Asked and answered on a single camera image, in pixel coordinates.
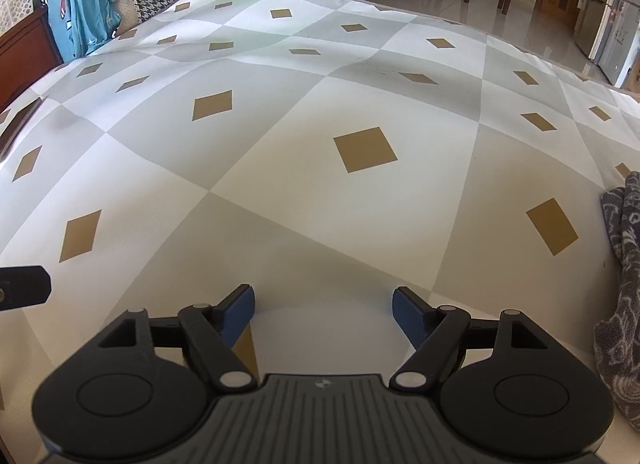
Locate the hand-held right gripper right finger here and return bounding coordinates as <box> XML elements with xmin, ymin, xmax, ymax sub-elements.
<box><xmin>390</xmin><ymin>286</ymin><xmax>548</xmax><ymax>391</ymax></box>

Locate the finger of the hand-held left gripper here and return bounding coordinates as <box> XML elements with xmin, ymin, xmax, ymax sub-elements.
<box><xmin>0</xmin><ymin>265</ymin><xmax>52</xmax><ymax>310</ymax></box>

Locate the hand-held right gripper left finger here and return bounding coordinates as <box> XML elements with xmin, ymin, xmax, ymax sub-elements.
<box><xmin>97</xmin><ymin>284</ymin><xmax>258</xmax><ymax>391</ymax></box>

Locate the grey doodle print fleece jacket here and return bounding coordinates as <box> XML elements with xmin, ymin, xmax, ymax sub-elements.
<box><xmin>592</xmin><ymin>185</ymin><xmax>640</xmax><ymax>435</ymax></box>

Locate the dark wooden cabinet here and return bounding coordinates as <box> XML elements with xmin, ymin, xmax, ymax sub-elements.
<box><xmin>0</xmin><ymin>9</ymin><xmax>65</xmax><ymax>110</ymax></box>

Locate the blue cartoon print garment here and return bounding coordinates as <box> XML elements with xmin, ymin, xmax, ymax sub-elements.
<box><xmin>41</xmin><ymin>0</ymin><xmax>123</xmax><ymax>62</ymax></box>

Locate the cardboard box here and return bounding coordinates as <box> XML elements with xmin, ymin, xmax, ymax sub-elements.
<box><xmin>625</xmin><ymin>51</ymin><xmax>640</xmax><ymax>95</ymax></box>

